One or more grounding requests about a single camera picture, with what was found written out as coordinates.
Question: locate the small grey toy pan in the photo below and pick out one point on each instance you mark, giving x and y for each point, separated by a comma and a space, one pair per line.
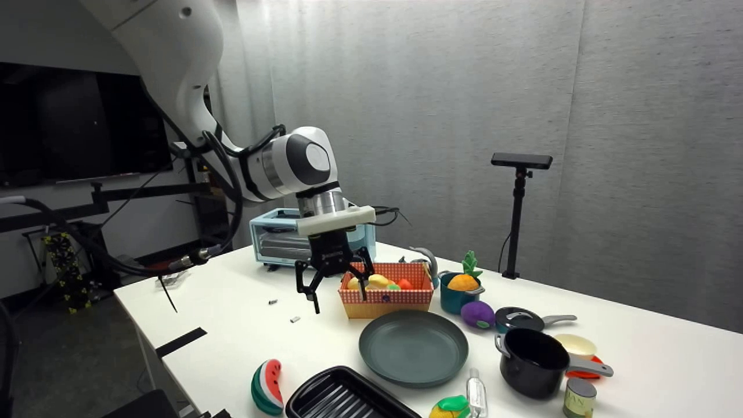
519, 319

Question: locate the light blue toy oven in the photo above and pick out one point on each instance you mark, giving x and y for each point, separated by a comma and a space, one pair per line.
275, 235

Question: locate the small white plastic piece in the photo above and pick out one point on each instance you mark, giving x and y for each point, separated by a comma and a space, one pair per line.
477, 396

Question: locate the dark grey round plate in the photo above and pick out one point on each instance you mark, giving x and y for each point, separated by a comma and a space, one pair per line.
414, 350

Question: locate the black camera stand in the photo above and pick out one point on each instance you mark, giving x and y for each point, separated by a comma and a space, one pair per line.
517, 225

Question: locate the black tape strip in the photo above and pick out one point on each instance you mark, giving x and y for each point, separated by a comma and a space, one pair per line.
179, 342

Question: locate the red toy tomato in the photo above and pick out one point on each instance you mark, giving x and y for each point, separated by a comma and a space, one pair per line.
404, 285

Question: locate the small tin can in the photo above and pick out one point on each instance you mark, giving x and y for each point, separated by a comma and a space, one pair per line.
578, 399

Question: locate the black baking tray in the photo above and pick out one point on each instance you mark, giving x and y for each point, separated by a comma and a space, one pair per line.
339, 399

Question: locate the toy watermelon slice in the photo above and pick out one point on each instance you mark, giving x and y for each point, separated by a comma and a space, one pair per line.
268, 387

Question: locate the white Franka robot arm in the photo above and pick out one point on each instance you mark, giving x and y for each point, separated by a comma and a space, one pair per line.
165, 48

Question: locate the black toy pot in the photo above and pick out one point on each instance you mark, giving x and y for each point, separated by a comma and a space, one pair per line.
532, 367

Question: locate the orange basket of toy food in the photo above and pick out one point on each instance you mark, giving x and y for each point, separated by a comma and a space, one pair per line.
385, 304

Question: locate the black monitor screen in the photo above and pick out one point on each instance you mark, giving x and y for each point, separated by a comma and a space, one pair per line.
77, 124

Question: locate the black camera bar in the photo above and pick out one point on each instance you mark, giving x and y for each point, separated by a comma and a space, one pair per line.
520, 161

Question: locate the toy pineapple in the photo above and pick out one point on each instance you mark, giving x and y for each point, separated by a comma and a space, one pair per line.
463, 282

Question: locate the teal toy cup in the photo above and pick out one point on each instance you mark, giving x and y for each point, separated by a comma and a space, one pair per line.
454, 304

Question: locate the small potted plant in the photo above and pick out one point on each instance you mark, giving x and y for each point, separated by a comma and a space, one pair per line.
67, 270

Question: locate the small yellow red bowl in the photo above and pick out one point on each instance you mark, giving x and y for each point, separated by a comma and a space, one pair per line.
577, 344

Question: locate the yellow toy banana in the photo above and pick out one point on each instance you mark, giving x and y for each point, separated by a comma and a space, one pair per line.
377, 279

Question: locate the purple toy eggplant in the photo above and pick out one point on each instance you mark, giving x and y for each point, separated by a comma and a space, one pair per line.
477, 315

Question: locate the toy corn cob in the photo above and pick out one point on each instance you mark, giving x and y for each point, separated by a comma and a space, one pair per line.
449, 407

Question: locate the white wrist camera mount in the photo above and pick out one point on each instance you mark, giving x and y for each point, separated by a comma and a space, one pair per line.
337, 219

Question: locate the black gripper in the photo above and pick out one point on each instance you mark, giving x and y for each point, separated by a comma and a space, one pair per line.
330, 252

